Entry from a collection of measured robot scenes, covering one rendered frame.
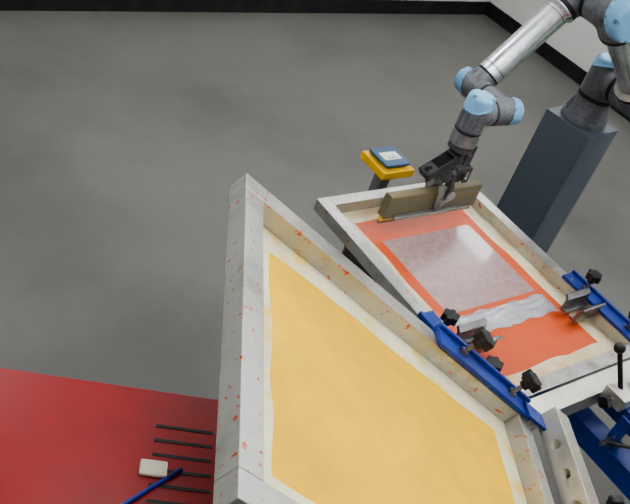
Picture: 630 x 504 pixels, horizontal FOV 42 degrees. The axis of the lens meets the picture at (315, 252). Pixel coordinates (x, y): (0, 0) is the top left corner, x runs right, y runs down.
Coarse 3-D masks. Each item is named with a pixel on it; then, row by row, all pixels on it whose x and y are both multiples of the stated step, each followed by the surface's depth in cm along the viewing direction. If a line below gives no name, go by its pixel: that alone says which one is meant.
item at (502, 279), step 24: (432, 216) 248; (456, 216) 252; (456, 240) 242; (480, 240) 245; (480, 264) 235; (504, 264) 239; (504, 288) 230; (528, 288) 233; (552, 312) 227; (528, 336) 216; (552, 336) 219; (576, 336) 222
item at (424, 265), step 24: (384, 240) 231; (408, 240) 235; (432, 240) 238; (408, 264) 226; (432, 264) 229; (456, 264) 232; (432, 288) 220; (456, 288) 223; (480, 288) 226; (456, 312) 215; (504, 336) 213; (504, 360) 206; (528, 360) 208
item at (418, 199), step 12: (396, 192) 226; (408, 192) 228; (420, 192) 230; (432, 192) 232; (456, 192) 239; (468, 192) 242; (384, 204) 226; (396, 204) 226; (408, 204) 230; (420, 204) 233; (432, 204) 236; (444, 204) 240; (456, 204) 243; (384, 216) 227
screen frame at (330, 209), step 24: (360, 192) 240; (384, 192) 244; (480, 192) 260; (336, 216) 228; (504, 216) 253; (360, 240) 222; (528, 240) 246; (384, 264) 217; (552, 264) 239; (384, 288) 214; (408, 288) 212; (600, 360) 211; (624, 360) 215; (552, 384) 198
